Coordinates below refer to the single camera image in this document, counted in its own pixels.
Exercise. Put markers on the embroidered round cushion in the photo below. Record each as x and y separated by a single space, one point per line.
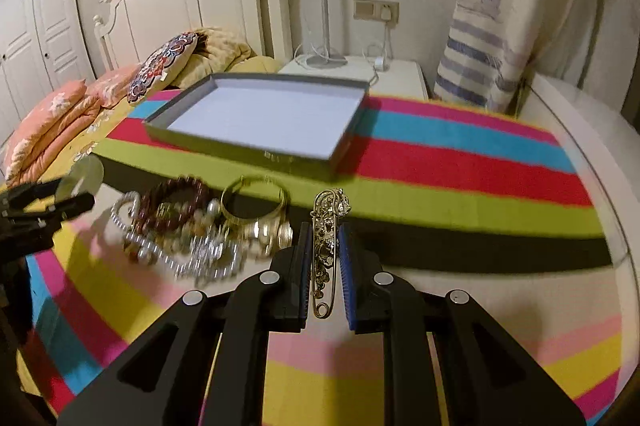
161 67

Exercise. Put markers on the silver lamp stand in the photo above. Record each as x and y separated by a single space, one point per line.
324 57

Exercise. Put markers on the white wooden headboard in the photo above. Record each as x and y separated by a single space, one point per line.
134 28

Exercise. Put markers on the silver rhinestone jewelry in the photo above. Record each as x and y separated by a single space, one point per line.
215 257

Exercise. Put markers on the green jade bangle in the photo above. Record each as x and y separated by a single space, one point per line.
85 176

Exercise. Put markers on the white bedside table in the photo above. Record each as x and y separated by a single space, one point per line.
403 79

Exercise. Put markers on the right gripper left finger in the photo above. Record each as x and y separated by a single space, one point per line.
274 300

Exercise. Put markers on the tan crumpled blanket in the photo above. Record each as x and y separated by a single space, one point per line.
216 51

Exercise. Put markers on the white wardrobe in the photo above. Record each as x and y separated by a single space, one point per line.
42 47

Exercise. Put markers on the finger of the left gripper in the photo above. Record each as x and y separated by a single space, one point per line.
64 210
20 196

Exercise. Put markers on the white charger with cable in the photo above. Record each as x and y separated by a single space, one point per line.
381 63

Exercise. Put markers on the striped ship print curtain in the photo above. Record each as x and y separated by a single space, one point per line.
520 6

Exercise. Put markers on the wall power socket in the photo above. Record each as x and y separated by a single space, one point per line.
374 10

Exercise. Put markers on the gold safety pin brooch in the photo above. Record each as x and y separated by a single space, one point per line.
330 207

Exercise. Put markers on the pink folded quilt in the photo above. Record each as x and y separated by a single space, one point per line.
58 119

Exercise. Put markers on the grey shallow cardboard tray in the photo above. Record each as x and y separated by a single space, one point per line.
294 124

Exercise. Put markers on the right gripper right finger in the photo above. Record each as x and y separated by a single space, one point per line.
378 302

